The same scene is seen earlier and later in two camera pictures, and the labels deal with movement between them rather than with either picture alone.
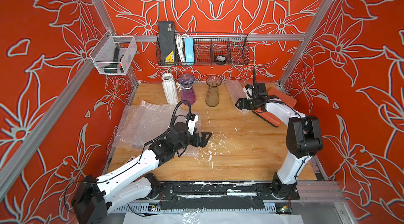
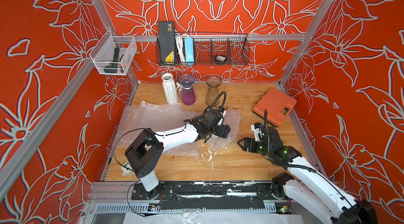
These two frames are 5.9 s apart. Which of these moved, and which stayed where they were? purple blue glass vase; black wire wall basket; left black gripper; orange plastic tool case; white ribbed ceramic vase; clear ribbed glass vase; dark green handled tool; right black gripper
Moved: right black gripper; left black gripper
Stayed: dark green handled tool; purple blue glass vase; orange plastic tool case; black wire wall basket; clear ribbed glass vase; white ribbed ceramic vase
